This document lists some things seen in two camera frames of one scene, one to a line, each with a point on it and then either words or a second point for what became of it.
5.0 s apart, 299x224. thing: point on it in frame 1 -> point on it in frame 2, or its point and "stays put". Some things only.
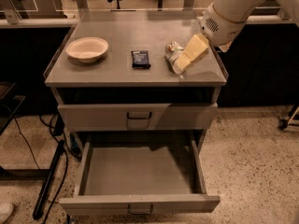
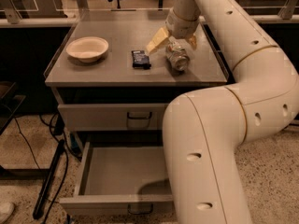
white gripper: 220,29 -> 181,27
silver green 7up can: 172,49 stays put
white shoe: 7,209 stays put
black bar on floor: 49,181 stays put
